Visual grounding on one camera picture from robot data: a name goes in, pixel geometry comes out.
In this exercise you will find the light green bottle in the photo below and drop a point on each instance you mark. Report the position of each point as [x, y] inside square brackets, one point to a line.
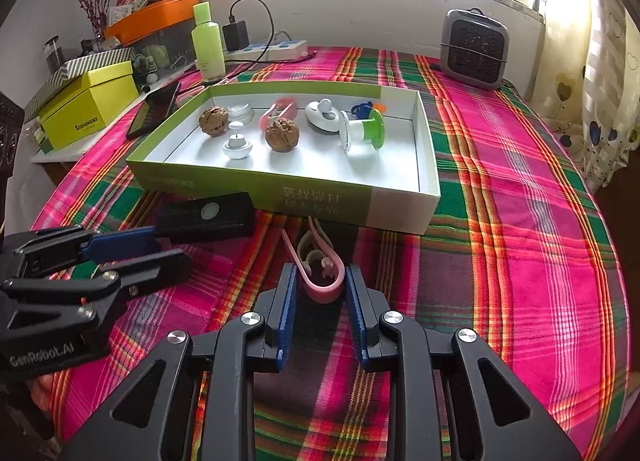
[210, 51]

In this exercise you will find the glass tank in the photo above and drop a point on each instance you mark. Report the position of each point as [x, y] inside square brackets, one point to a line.
[165, 48]

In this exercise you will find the white green spool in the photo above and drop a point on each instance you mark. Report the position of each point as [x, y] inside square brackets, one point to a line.
[350, 133]

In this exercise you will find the yellow green box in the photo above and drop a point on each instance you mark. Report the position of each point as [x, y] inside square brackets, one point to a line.
[90, 106]

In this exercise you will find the white oval knob device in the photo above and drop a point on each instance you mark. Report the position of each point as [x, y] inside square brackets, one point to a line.
[322, 113]

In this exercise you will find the dark patterned cloth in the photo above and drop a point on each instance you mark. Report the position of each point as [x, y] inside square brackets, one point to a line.
[10, 141]

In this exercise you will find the orange box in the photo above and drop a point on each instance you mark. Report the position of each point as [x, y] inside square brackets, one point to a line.
[155, 16]

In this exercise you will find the small grey knob stand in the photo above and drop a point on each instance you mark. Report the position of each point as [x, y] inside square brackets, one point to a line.
[236, 145]

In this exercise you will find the green white cardboard box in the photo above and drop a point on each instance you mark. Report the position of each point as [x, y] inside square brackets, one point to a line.
[300, 163]

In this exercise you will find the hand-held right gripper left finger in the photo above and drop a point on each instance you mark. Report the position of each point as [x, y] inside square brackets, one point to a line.
[287, 316]

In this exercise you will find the grey space heater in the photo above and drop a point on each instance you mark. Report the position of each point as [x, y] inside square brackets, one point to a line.
[475, 48]

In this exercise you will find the white power strip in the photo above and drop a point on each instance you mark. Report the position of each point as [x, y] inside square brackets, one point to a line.
[280, 50]

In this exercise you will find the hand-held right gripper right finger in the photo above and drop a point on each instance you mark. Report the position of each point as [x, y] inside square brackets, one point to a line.
[357, 316]

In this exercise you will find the black smartphone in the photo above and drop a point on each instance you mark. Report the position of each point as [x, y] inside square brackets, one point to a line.
[152, 111]

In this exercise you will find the dark glass jar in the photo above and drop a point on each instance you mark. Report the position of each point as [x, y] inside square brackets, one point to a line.
[52, 58]

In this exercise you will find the black rectangular device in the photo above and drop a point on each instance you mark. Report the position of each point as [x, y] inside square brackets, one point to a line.
[230, 223]

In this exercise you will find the heart print curtain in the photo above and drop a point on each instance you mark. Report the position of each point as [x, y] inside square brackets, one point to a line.
[605, 81]

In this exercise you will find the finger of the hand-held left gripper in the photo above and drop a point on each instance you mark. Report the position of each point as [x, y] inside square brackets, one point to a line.
[125, 243]
[150, 268]

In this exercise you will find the striped box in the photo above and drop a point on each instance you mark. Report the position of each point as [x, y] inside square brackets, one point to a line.
[95, 58]

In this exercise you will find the pink clip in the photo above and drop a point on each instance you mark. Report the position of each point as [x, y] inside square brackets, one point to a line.
[320, 291]
[277, 111]

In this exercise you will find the brown walnut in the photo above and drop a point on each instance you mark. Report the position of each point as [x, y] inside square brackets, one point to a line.
[282, 136]
[214, 121]

